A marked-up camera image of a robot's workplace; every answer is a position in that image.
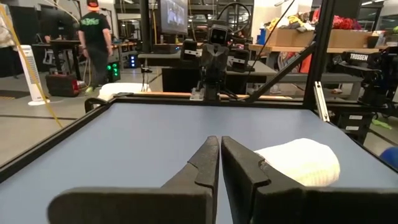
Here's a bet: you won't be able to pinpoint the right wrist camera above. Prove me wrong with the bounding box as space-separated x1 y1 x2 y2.
208 24 230 45

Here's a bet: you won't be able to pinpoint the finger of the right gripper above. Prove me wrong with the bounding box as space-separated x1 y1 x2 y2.
200 43 216 70
215 43 231 70

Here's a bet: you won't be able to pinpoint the silver metal strip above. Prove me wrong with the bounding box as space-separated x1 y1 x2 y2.
313 81 331 123

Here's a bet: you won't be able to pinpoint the large wall screen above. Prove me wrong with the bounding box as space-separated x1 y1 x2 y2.
159 0 190 35

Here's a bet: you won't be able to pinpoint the blue round object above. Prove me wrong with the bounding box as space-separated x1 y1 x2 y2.
379 146 398 169

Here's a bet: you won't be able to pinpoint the black box white labels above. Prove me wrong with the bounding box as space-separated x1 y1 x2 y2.
336 111 374 144

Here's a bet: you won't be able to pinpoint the long wooden table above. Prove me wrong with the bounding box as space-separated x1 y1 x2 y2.
248 43 381 54

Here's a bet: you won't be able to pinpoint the yellow cable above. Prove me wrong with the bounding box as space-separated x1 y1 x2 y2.
0 4 64 129

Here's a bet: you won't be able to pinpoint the green floor scrap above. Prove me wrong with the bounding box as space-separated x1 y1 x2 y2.
371 119 393 131

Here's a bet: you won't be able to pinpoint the white checked towel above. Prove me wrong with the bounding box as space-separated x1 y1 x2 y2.
254 138 341 187

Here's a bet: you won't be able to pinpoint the brown cardboard box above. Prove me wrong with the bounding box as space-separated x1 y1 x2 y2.
328 29 373 49
266 27 315 48

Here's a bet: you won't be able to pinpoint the person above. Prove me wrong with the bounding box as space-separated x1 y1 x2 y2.
77 0 113 91

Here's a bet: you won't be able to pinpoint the black table frame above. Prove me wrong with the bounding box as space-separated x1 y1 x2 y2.
0 0 398 184

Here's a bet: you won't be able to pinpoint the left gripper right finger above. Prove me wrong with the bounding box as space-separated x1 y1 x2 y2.
221 136 398 224

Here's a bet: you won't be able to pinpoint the black red toolbox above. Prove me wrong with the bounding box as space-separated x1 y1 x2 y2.
45 73 82 97

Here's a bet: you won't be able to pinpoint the black desk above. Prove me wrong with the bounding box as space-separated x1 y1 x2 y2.
30 39 82 80

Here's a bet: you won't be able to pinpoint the white tower fan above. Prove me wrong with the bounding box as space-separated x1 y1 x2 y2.
17 45 50 106

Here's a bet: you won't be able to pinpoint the light wooden side board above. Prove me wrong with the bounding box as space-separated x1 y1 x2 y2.
136 91 292 101

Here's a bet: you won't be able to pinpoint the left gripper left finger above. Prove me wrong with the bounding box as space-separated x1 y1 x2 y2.
46 136 221 224

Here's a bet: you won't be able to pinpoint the computer with green lights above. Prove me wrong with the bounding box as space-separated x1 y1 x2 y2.
106 60 122 83

